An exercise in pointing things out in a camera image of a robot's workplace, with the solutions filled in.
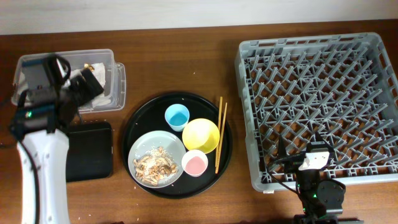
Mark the food scraps on plate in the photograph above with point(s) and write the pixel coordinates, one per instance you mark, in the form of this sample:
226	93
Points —
155	166

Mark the grey plate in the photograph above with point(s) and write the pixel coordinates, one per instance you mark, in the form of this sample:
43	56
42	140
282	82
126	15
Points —
154	139

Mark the yellow plastic bowl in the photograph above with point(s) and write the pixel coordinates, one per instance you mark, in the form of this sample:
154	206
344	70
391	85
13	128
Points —
201	134

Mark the grey dishwasher rack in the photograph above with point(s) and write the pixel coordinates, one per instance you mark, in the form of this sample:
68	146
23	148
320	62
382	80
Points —
343	86

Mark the white paper napkin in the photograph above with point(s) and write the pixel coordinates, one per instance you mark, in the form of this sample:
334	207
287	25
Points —
103	78

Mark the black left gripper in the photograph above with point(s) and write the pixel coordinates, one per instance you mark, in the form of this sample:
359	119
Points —
87	90

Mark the clear plastic waste bin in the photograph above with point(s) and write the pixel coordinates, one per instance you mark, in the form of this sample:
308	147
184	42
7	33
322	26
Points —
78	58

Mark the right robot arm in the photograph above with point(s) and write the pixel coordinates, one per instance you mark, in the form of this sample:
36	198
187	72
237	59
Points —
321	199

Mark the light blue plastic cup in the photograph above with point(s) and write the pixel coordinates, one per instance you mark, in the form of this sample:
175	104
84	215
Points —
177	116

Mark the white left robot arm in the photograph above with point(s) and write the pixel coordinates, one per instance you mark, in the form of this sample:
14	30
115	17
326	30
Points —
44	189

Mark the pink plastic cup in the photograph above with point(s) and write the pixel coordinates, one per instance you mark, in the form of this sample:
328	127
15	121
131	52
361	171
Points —
194	163

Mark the wooden chopstick left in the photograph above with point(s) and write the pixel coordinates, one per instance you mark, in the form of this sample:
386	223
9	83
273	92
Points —
219	130

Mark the wooden chopstick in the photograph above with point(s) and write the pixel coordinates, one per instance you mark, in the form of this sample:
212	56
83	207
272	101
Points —
219	130
221	139

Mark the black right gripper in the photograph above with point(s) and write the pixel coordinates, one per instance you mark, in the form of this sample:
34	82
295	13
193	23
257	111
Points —
293	163

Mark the gold snack wrapper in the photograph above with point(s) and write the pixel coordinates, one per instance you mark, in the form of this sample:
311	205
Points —
88	66

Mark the wooden chopstick right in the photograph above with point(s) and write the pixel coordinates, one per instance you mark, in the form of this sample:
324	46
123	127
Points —
221	139

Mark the black rectangular waste bin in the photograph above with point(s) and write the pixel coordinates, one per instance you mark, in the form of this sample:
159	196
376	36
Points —
90	154

